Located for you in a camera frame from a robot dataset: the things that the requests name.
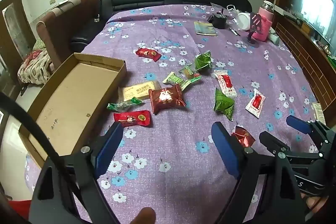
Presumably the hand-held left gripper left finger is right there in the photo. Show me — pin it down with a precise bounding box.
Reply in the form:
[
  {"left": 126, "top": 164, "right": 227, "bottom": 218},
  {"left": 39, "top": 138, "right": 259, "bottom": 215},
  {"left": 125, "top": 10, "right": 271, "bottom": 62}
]
[{"left": 28, "top": 122, "right": 124, "bottom": 224}]

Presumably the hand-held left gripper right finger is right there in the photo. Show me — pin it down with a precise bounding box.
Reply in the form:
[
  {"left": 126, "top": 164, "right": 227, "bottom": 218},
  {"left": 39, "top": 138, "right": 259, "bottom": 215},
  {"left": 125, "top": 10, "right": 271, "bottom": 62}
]
[{"left": 211, "top": 122, "right": 309, "bottom": 224}]

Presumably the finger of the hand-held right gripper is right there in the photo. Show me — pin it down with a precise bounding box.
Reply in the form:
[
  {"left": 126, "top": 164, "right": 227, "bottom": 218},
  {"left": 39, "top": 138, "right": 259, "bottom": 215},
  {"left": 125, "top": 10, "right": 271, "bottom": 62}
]
[
  {"left": 259, "top": 131, "right": 291, "bottom": 155},
  {"left": 286, "top": 115, "right": 334, "bottom": 154}
]

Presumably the shallow cardboard box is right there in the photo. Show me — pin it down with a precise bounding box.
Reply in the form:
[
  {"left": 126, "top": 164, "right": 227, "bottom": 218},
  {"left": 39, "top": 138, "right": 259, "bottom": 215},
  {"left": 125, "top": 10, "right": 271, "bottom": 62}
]
[{"left": 18, "top": 52, "right": 127, "bottom": 170}]

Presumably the white red snack packet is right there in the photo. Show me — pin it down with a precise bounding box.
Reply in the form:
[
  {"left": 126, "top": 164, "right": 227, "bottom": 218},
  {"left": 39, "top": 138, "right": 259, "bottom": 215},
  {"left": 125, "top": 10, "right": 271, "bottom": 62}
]
[
  {"left": 245, "top": 88, "right": 266, "bottom": 119},
  {"left": 213, "top": 69, "right": 238, "bottom": 99}
]

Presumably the green pyramid snack packet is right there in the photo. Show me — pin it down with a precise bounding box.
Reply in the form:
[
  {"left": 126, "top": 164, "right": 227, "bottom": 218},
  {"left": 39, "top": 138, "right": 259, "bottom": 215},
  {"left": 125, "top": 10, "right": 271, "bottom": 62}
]
[
  {"left": 214, "top": 88, "right": 235, "bottom": 122},
  {"left": 194, "top": 50, "right": 213, "bottom": 72}
]

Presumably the person's right hand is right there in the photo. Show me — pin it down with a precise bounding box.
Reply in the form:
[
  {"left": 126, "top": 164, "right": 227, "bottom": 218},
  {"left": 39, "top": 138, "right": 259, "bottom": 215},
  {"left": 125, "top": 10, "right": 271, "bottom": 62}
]
[{"left": 301, "top": 192, "right": 325, "bottom": 217}]

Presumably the person's left hand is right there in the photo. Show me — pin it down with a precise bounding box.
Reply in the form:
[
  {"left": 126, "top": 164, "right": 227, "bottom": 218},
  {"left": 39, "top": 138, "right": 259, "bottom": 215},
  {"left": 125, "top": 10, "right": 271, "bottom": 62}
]
[{"left": 130, "top": 207, "right": 156, "bottom": 224}]

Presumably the crumpled red foil wrapper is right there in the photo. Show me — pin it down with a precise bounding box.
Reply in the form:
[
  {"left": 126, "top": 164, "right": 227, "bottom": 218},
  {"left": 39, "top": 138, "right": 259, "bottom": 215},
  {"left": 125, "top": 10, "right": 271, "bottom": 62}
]
[{"left": 231, "top": 126, "right": 256, "bottom": 148}]

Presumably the beige printed packet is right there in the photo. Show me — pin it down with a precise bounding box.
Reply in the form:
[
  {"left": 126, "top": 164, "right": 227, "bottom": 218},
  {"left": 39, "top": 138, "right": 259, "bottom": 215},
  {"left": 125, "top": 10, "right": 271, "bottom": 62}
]
[{"left": 312, "top": 103, "right": 326, "bottom": 123}]

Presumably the flat red snack packet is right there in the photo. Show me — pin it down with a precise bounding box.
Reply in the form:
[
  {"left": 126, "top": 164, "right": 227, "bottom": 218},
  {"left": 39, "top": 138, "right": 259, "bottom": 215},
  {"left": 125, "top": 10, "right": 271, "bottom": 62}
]
[{"left": 113, "top": 110, "right": 153, "bottom": 127}]

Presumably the small green candy packet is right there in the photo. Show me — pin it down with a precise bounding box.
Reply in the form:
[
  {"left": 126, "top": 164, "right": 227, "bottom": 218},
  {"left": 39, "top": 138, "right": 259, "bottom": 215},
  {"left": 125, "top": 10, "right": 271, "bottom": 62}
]
[{"left": 106, "top": 98, "right": 143, "bottom": 113}]

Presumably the purple floral blanket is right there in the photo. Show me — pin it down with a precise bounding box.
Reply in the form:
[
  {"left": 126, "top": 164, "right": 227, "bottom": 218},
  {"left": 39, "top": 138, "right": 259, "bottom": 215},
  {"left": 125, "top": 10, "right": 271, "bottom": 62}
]
[{"left": 25, "top": 4, "right": 328, "bottom": 224}]

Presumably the beige biscuit packet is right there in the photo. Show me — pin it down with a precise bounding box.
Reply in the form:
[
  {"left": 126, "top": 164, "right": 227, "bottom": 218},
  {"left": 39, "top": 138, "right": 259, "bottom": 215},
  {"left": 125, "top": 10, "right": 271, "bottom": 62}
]
[{"left": 117, "top": 80, "right": 161, "bottom": 102}]

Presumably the dark red pillow packet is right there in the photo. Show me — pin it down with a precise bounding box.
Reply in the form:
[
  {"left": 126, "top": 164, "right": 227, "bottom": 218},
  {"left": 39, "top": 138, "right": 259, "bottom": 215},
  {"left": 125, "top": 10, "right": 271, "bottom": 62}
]
[{"left": 148, "top": 84, "right": 187, "bottom": 115}]

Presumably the clear green cake packet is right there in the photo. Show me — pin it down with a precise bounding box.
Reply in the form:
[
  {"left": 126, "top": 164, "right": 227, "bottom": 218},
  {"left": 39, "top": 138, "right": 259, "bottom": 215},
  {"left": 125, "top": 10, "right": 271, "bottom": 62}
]
[{"left": 179, "top": 64, "right": 202, "bottom": 91}]

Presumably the green white snack packet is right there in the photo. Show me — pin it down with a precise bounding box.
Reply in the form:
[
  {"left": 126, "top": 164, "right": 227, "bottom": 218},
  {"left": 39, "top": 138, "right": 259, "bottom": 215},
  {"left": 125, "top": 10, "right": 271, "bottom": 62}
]
[{"left": 162, "top": 71, "right": 185, "bottom": 85}]

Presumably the pale green cloth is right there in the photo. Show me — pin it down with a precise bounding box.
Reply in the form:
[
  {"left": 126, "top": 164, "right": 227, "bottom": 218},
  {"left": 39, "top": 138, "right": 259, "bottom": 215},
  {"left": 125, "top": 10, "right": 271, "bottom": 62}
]
[{"left": 270, "top": 27, "right": 281, "bottom": 45}]

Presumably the dark phone stand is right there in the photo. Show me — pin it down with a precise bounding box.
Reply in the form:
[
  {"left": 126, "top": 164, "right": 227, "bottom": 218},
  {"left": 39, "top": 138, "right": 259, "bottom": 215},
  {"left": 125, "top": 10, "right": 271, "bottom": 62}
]
[{"left": 245, "top": 12, "right": 263, "bottom": 48}]

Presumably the pink knitted pouch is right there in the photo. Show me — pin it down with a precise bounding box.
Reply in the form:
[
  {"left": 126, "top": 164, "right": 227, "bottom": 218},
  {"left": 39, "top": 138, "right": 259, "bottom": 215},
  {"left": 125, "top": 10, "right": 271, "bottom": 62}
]
[{"left": 252, "top": 14, "right": 273, "bottom": 42}]

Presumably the red gold candy packet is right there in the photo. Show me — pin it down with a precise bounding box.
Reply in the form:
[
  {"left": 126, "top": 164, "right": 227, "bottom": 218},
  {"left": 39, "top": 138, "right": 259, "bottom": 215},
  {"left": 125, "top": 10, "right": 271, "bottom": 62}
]
[{"left": 135, "top": 47, "right": 161, "bottom": 62}]

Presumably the red garment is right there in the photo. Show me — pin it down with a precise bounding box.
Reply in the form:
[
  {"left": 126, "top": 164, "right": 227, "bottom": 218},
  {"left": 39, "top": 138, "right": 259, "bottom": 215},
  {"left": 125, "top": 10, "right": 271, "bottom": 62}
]
[{"left": 8, "top": 199, "right": 34, "bottom": 223}]

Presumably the red white floral cushion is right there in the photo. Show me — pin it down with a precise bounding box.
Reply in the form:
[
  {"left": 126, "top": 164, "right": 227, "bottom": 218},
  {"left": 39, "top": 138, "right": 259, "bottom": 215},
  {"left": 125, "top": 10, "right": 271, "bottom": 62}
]
[{"left": 17, "top": 39, "right": 54, "bottom": 84}]

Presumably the white box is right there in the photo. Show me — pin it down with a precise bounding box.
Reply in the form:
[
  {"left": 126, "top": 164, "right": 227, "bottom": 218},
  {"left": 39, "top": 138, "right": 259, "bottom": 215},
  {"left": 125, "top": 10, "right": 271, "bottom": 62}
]
[{"left": 273, "top": 4, "right": 290, "bottom": 15}]

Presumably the white jar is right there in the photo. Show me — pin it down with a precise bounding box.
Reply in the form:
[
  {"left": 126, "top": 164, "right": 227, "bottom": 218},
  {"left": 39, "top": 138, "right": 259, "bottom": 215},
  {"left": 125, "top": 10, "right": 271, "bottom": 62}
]
[{"left": 236, "top": 12, "right": 251, "bottom": 31}]

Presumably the pink sleeved glass bottle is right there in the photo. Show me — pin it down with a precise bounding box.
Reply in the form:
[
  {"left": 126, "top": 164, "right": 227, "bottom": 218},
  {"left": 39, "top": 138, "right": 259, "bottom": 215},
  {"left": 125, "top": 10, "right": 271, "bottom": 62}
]
[{"left": 259, "top": 0, "right": 275, "bottom": 22}]

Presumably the thin booklet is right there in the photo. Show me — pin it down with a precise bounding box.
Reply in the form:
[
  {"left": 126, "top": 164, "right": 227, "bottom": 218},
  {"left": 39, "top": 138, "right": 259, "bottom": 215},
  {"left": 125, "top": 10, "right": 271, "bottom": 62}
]
[{"left": 194, "top": 21, "right": 218, "bottom": 36}]

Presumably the clear plastic container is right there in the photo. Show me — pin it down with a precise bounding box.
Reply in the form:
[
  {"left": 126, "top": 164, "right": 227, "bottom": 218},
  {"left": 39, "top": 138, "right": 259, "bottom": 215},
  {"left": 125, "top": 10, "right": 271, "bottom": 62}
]
[{"left": 226, "top": 4, "right": 240, "bottom": 27}]

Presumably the black round container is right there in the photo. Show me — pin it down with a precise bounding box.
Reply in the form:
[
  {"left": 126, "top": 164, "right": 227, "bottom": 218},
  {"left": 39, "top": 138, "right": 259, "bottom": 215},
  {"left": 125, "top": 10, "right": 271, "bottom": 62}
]
[{"left": 207, "top": 10, "right": 227, "bottom": 30}]

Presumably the brown armchair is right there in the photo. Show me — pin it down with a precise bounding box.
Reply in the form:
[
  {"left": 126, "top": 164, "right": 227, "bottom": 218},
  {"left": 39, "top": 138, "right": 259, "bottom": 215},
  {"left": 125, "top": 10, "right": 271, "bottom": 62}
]
[{"left": 36, "top": 0, "right": 100, "bottom": 70}]

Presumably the wooden glass door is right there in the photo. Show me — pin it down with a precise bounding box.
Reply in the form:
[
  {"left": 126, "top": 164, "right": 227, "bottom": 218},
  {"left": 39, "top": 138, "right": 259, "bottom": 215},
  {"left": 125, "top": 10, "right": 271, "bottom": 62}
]
[{"left": 0, "top": 0, "right": 36, "bottom": 99}]

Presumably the black strap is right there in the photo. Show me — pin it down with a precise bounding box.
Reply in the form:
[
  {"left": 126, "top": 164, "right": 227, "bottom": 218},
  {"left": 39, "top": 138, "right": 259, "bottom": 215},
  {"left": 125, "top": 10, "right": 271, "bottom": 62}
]
[{"left": 0, "top": 91, "right": 87, "bottom": 224}]

